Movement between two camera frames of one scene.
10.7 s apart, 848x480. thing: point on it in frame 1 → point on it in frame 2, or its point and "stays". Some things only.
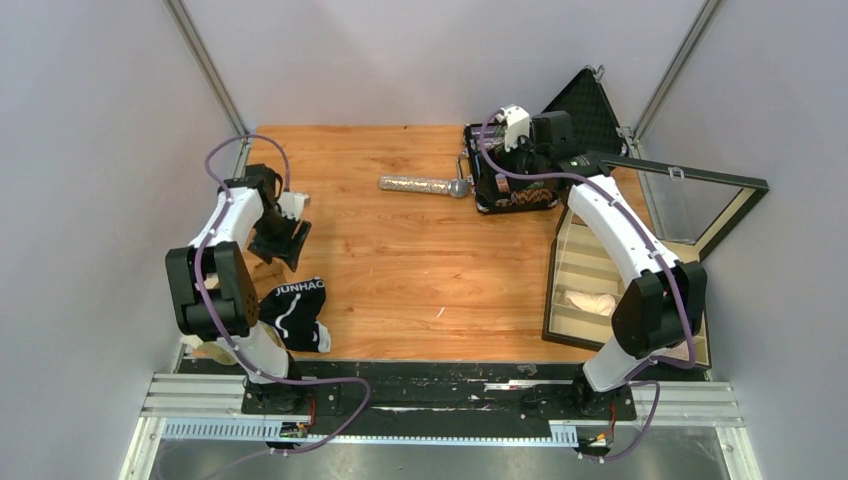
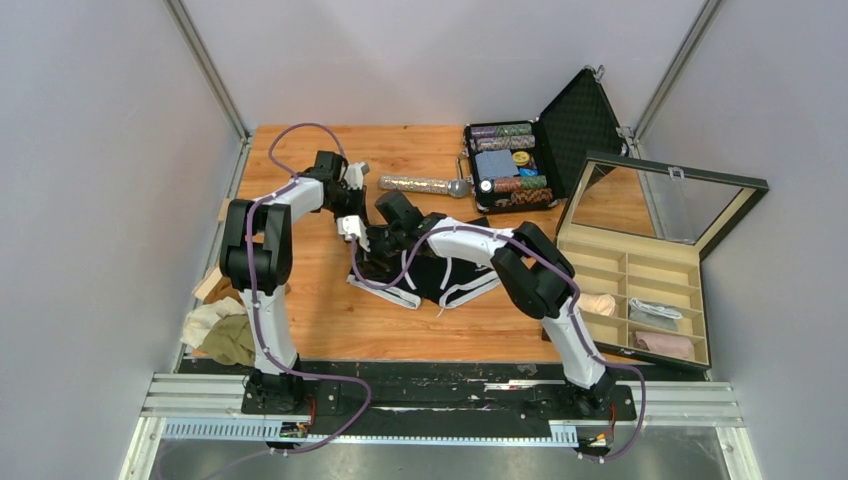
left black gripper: [287, 249] → [359, 198]
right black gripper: [528, 146] → [371, 234]
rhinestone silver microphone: [456, 187] stays
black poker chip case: [499, 180] stays
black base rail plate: [438, 399] stays
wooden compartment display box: [685, 211] stays
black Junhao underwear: [293, 309] → [411, 279]
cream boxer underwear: [603, 304] stays
